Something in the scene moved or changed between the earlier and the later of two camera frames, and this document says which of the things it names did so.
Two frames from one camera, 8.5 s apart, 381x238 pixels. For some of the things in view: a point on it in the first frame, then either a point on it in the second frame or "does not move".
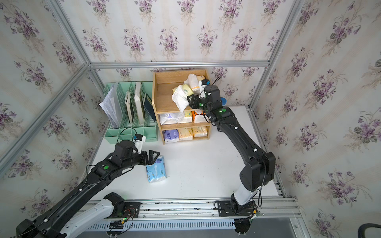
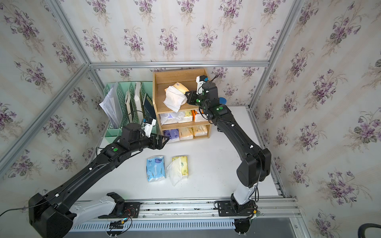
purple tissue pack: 171,136 does not move
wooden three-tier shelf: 178,122 does not move
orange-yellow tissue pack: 192,80 to 175,96
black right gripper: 193,101 does not move
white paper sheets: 111,103 does not move
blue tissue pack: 157,171 does not move
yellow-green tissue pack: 188,90 to 178,169
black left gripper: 151,160 to 159,145
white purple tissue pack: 167,118 does not move
